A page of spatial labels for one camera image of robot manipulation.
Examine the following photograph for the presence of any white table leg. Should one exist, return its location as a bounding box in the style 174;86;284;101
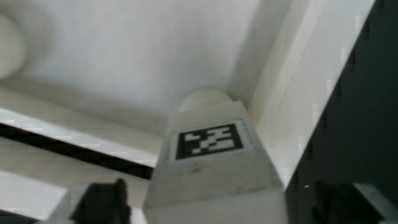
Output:
142;88;287;224

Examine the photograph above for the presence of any white square tabletop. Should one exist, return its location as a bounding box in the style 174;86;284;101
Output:
0;0;376;177

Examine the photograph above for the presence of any white front fence wall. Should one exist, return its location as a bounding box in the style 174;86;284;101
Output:
0;137;149;224

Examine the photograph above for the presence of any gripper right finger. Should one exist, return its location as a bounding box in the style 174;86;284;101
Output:
310;182;398;224

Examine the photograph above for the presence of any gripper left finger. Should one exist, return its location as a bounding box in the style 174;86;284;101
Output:
70;179;131;224

